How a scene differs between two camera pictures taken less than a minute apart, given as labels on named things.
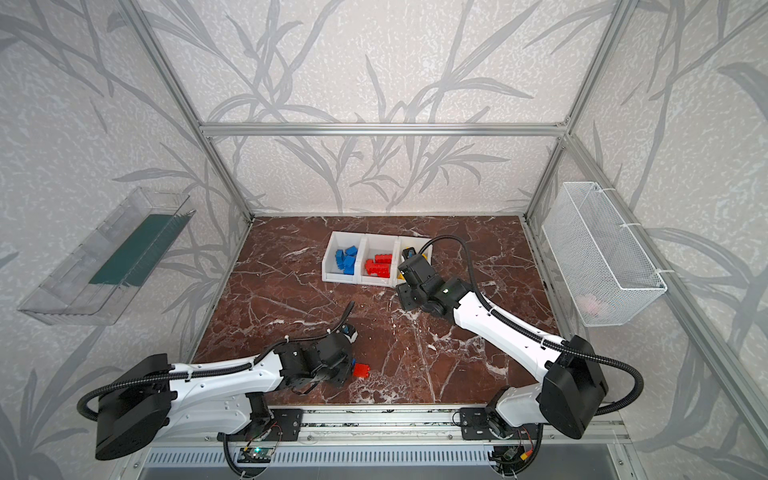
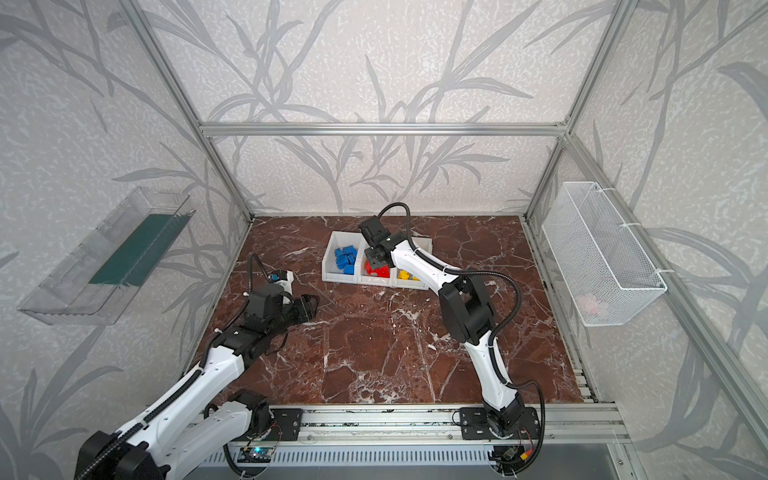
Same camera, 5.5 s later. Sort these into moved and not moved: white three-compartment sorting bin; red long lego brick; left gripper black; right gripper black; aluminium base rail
Moved: right gripper black; left gripper black
Not moved: aluminium base rail; red long lego brick; white three-compartment sorting bin
